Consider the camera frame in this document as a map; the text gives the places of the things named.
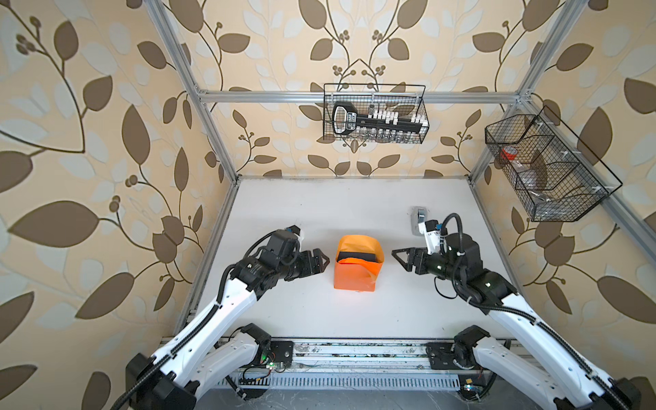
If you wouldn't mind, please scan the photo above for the black wire basket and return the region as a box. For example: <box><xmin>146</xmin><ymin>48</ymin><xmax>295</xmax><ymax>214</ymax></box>
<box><xmin>484</xmin><ymin>106</ymin><xmax>623</xmax><ymax>222</ymax></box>
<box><xmin>322</xmin><ymin>82</ymin><xmax>430</xmax><ymax>145</ymax></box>

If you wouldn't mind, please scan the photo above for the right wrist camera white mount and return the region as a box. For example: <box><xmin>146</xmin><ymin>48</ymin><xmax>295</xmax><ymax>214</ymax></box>
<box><xmin>418</xmin><ymin>220</ymin><xmax>443</xmax><ymax>255</ymax></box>

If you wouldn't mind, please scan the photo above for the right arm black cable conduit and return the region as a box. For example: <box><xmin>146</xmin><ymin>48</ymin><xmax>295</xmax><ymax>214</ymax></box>
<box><xmin>432</xmin><ymin>212</ymin><xmax>634</xmax><ymax>410</ymax></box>

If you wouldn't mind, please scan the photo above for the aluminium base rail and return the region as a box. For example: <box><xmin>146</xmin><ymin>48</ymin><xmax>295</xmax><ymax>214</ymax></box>
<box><xmin>148</xmin><ymin>337</ymin><xmax>575</xmax><ymax>391</ymax></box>

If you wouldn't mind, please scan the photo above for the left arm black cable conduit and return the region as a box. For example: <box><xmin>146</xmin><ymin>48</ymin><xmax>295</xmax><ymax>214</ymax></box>
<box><xmin>109</xmin><ymin>229</ymin><xmax>288</xmax><ymax>410</ymax></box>

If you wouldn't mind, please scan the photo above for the black wire basket right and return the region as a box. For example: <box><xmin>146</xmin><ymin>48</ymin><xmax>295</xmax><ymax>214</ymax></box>
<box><xmin>484</xmin><ymin>106</ymin><xmax>623</xmax><ymax>222</ymax></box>

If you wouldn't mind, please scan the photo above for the red capped item in basket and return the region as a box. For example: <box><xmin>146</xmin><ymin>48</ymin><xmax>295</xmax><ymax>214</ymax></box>
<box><xmin>500</xmin><ymin>145</ymin><xmax>519</xmax><ymax>162</ymax></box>

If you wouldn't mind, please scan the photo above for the black wire basket centre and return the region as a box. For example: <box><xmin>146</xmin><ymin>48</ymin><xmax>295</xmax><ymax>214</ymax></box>
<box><xmin>322</xmin><ymin>82</ymin><xmax>430</xmax><ymax>145</ymax></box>

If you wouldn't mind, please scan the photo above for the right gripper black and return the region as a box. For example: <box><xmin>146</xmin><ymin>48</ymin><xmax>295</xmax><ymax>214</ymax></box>
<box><xmin>391</xmin><ymin>245</ymin><xmax>461</xmax><ymax>284</ymax></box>

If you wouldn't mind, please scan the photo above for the white tape dispenser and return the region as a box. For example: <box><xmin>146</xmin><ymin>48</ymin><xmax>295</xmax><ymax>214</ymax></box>
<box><xmin>410</xmin><ymin>207</ymin><xmax>428</xmax><ymax>237</ymax></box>

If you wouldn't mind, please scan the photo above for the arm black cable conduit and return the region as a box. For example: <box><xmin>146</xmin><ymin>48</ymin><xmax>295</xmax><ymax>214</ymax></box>
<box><xmin>432</xmin><ymin>212</ymin><xmax>634</xmax><ymax>410</ymax></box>
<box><xmin>109</xmin><ymin>229</ymin><xmax>288</xmax><ymax>410</ymax></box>

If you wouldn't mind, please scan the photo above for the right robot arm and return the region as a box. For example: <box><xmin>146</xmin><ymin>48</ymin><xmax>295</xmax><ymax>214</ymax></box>
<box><xmin>392</xmin><ymin>234</ymin><xmax>642</xmax><ymax>409</ymax></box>

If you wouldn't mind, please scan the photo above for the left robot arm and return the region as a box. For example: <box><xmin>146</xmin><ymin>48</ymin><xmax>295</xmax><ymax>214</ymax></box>
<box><xmin>112</xmin><ymin>225</ymin><xmax>330</xmax><ymax>409</ymax></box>

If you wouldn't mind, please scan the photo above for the orange wrapping paper sheet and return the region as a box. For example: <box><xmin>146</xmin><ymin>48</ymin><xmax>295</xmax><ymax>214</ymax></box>
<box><xmin>334</xmin><ymin>235</ymin><xmax>384</xmax><ymax>292</ymax></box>

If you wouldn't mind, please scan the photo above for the black tool set in basket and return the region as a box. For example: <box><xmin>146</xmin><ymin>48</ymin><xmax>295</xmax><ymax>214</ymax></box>
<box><xmin>328</xmin><ymin>102</ymin><xmax>430</xmax><ymax>138</ymax></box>

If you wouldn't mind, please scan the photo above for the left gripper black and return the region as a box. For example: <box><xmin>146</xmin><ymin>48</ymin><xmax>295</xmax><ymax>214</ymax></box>
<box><xmin>277</xmin><ymin>246</ymin><xmax>332</xmax><ymax>279</ymax></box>

